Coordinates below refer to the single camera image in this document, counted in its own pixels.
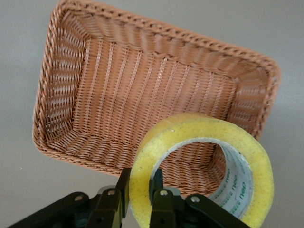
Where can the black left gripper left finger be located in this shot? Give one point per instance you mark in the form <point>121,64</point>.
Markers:
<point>107,206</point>

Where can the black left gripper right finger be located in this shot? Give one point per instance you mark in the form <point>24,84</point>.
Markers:
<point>164,209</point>

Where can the yellow packing tape roll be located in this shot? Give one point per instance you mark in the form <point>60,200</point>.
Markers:
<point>140,178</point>

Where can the brown woven rectangular basket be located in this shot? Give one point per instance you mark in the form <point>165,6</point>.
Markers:
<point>118,95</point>

